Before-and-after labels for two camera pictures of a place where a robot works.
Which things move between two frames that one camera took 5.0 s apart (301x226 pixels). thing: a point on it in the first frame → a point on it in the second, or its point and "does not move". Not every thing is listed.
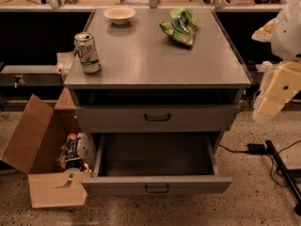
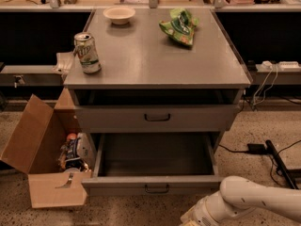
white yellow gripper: (288, 32) → (202, 213)
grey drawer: (154, 164) does not move
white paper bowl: (119, 15) does not move
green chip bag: (181, 25) does not move
